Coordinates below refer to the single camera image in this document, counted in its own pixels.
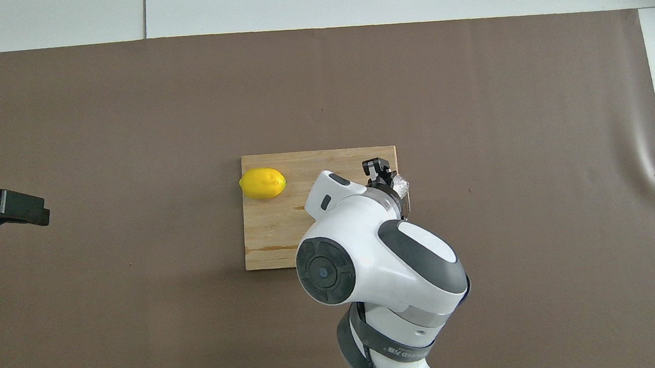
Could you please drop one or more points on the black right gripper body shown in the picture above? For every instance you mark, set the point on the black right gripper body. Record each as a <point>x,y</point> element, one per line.
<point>387,183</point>

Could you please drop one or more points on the clear textured glass cup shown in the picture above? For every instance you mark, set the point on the clear textured glass cup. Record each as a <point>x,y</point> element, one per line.
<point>401,184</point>

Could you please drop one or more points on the yellow lemon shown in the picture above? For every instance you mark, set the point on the yellow lemon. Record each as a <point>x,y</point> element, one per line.
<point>262,184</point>

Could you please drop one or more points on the wooden cutting board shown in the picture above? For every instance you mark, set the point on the wooden cutting board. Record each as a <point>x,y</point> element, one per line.
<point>272,230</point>

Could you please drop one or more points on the brown paper table mat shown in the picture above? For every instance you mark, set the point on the brown paper table mat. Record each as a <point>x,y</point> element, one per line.
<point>119,107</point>

